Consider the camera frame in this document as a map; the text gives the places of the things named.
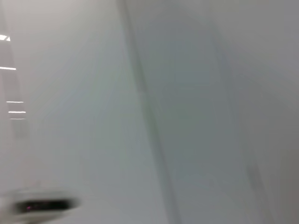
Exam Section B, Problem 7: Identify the blurred black oval white-rimmed object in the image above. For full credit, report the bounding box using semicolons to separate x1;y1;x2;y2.
0;190;82;223

